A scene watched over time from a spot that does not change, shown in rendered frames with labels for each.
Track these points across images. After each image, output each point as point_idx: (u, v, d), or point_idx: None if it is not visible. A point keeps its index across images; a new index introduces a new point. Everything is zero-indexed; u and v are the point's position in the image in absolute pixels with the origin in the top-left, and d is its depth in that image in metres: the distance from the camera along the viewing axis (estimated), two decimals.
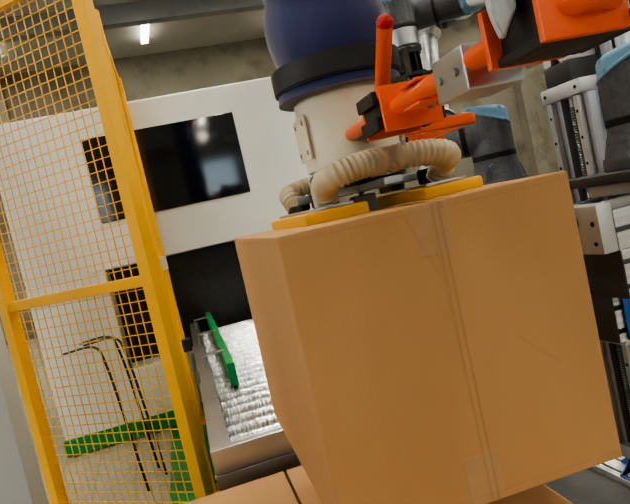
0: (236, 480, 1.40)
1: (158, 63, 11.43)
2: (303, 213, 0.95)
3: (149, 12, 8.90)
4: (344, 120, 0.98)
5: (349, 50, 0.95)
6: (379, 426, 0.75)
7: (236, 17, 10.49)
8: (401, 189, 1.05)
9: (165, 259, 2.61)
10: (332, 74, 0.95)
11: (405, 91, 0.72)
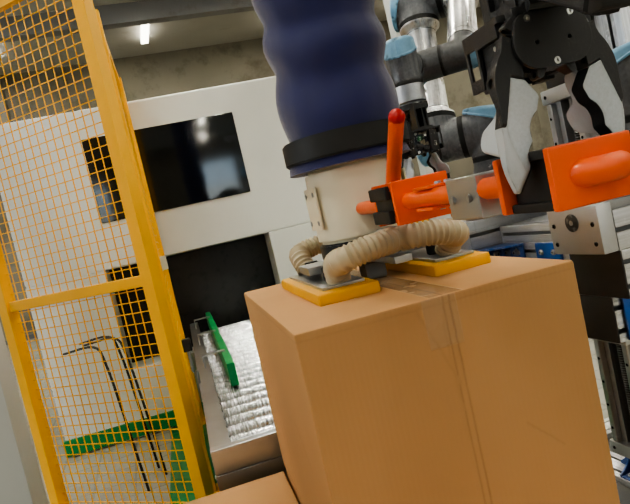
0: (236, 480, 1.40)
1: (158, 63, 11.43)
2: (315, 287, 0.98)
3: (149, 12, 8.90)
4: (355, 195, 1.01)
5: (360, 130, 0.97)
6: None
7: (236, 17, 10.49)
8: None
9: (165, 259, 2.61)
10: (343, 152, 0.98)
11: (418, 194, 0.75)
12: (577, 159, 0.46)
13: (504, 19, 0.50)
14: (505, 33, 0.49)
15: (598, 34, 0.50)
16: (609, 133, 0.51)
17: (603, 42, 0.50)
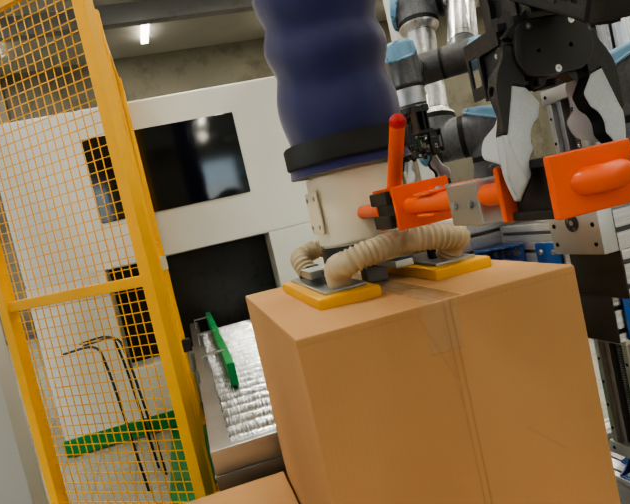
0: (236, 480, 1.40)
1: (158, 63, 11.43)
2: (316, 291, 0.98)
3: (149, 12, 8.90)
4: (356, 199, 1.01)
5: (361, 134, 0.97)
6: None
7: (236, 17, 10.49)
8: None
9: (165, 259, 2.61)
10: (344, 156, 0.98)
11: (419, 199, 0.75)
12: (577, 167, 0.46)
13: (505, 27, 0.50)
14: (506, 41, 0.49)
15: (599, 42, 0.50)
16: (610, 141, 0.51)
17: (604, 50, 0.50)
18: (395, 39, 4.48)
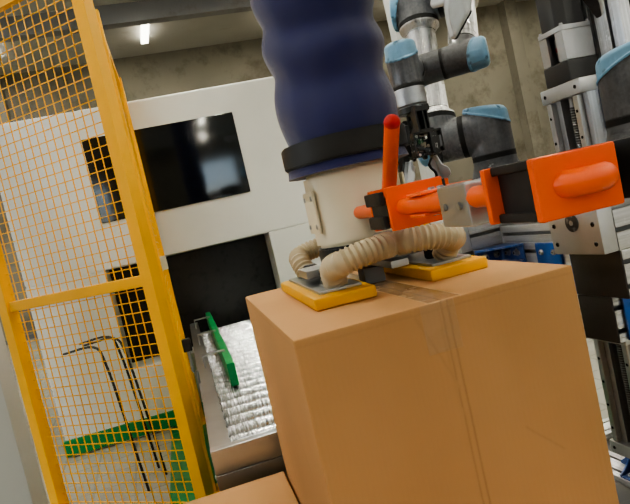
0: (236, 480, 1.40)
1: (158, 63, 11.43)
2: (312, 291, 0.99)
3: (149, 12, 8.90)
4: (353, 199, 1.01)
5: (357, 134, 0.97)
6: None
7: (236, 17, 10.49)
8: (408, 261, 1.08)
9: (165, 259, 2.61)
10: (341, 156, 0.98)
11: (412, 200, 0.75)
12: (560, 170, 0.46)
13: None
14: None
15: None
16: None
17: None
18: (395, 39, 4.48)
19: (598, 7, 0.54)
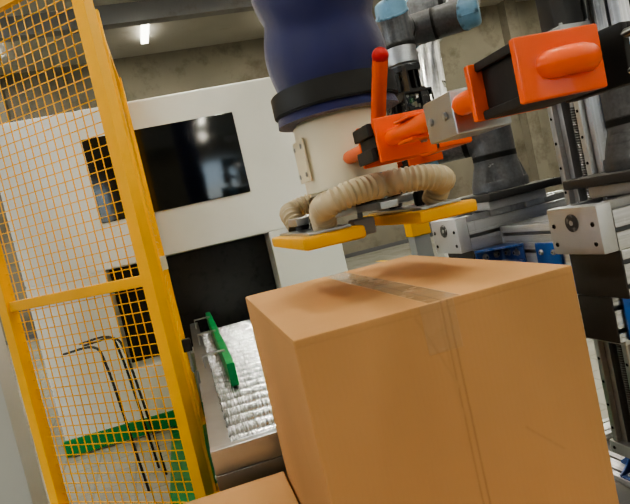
0: (236, 480, 1.40)
1: (158, 63, 11.43)
2: (302, 235, 0.98)
3: (149, 12, 8.90)
4: (342, 144, 1.01)
5: (346, 77, 0.97)
6: None
7: (236, 17, 10.49)
8: (398, 209, 1.08)
9: (165, 259, 2.61)
10: (330, 100, 0.98)
11: (399, 126, 0.75)
12: (543, 50, 0.46)
13: None
14: None
15: None
16: None
17: None
18: None
19: None
